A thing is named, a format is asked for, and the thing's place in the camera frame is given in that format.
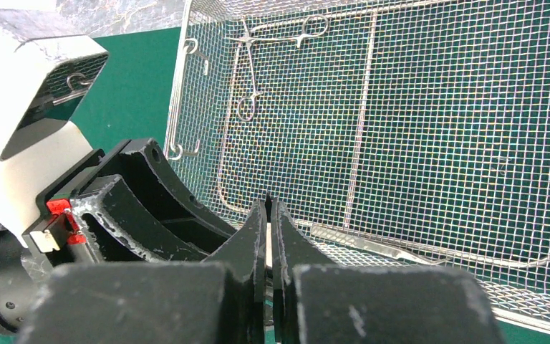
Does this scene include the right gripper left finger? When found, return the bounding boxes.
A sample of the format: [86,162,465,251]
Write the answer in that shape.
[16,200,268,343]

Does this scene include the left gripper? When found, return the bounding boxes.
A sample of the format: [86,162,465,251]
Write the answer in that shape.
[23,138,236,264]

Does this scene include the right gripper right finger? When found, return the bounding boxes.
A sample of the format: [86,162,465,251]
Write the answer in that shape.
[270,199,504,343]

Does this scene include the green surgical cloth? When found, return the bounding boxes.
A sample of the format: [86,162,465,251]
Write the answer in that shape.
[0,26,550,344]

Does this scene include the metal mesh instrument tray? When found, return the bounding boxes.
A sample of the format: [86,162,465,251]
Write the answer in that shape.
[165,1,550,334]

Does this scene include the steel forceps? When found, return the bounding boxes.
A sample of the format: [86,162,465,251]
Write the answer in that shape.
[223,14,330,123]

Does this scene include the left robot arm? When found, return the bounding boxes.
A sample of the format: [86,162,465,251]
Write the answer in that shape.
[0,138,235,335]

